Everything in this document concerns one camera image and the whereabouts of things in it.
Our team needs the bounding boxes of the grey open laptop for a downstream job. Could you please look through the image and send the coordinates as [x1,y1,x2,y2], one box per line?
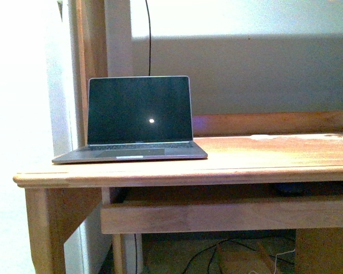
[52,76,208,164]

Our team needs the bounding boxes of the wooden pull-out keyboard tray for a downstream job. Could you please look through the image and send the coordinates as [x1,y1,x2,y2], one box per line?
[101,186,343,234]

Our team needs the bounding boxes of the wooden board on floor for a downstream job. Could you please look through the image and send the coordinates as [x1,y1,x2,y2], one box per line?
[217,241,275,273]

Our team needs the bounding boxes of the wooden desk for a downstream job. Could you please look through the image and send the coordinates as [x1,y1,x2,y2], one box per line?
[14,111,343,273]

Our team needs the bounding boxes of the black floor cable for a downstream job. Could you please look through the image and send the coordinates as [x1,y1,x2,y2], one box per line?
[185,239,295,274]

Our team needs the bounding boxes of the black hanging wall cable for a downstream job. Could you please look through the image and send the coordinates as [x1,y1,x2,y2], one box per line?
[144,0,152,77]

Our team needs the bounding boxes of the white charger cable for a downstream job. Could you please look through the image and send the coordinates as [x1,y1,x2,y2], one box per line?
[270,248,297,274]

